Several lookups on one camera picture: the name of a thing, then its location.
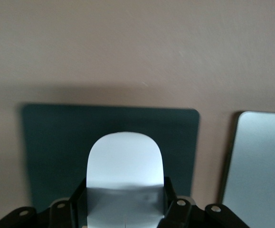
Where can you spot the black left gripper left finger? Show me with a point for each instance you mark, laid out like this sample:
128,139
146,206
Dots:
63,213

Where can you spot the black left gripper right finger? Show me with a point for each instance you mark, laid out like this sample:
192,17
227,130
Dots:
180,211

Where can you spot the white computer mouse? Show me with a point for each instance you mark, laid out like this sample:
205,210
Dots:
125,161

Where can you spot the black mouse pad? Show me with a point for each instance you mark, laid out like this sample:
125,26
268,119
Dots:
56,142

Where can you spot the silver closed laptop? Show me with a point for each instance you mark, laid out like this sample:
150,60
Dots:
258,166

